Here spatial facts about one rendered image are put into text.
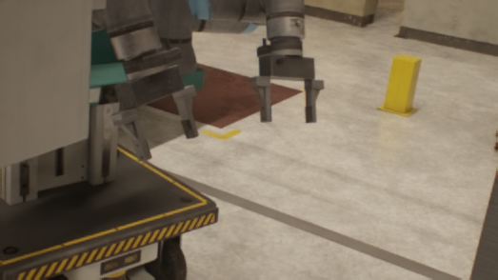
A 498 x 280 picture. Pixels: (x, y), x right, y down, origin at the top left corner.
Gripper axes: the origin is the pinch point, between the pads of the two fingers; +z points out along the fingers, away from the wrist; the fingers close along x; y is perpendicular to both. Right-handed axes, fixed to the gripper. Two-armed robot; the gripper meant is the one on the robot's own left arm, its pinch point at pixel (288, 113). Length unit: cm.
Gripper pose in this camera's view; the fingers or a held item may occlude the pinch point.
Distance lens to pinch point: 161.9
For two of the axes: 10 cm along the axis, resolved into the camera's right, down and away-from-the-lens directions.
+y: 5.9, -0.6, -8.1
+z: 0.3, 10.0, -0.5
